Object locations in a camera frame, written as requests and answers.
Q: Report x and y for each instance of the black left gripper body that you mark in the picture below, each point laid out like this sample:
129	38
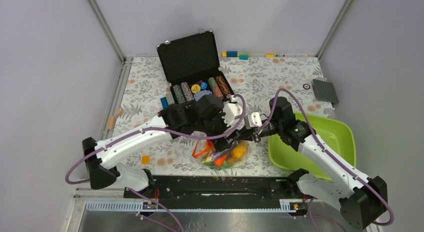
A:
216	127

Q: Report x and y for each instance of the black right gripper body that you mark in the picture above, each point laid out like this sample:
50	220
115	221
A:
270	130

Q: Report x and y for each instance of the yellow toy bell pepper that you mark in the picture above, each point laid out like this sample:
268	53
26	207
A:
240	150

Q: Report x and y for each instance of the clear zip top bag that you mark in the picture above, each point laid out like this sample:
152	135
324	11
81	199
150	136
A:
205	154

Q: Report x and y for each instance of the orange toy carrot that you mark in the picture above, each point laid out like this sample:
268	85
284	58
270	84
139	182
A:
219	161

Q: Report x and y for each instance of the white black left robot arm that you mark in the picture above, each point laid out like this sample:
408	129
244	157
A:
210	115

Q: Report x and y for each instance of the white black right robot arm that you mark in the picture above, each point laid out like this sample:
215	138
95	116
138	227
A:
361	200

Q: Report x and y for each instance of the yellow big blind button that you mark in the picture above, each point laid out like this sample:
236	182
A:
195	88

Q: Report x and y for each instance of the blue small blind button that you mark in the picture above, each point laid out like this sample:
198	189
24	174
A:
203	85

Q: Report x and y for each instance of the grey toy brick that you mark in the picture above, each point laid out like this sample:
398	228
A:
169	98

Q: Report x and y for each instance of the blue toy brick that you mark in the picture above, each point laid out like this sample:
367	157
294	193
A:
164	102

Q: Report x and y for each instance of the black poker chip case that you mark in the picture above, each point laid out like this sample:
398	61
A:
192	59

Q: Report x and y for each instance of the teal toy block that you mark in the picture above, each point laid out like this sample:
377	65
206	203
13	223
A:
243	56

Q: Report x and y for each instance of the small orange toy cracker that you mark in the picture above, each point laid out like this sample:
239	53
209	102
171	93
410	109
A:
145	160

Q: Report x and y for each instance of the loose poker chip on table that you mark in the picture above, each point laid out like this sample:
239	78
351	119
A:
306	86

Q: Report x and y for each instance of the grey building baseplate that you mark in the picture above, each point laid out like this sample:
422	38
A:
324	91

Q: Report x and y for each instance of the green plastic tray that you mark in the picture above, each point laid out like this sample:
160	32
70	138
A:
335	133

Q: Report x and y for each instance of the wooden block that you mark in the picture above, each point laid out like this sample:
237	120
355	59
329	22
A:
111	122

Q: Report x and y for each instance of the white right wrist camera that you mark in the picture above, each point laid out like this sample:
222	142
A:
253	120

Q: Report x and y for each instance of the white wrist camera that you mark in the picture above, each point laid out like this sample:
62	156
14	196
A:
232	112
253	120

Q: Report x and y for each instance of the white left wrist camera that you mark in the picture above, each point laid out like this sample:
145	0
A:
232	112

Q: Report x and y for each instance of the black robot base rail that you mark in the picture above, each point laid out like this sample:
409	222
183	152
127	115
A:
224	192

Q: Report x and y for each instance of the blue toy block at wall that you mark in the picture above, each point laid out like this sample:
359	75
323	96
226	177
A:
231	54

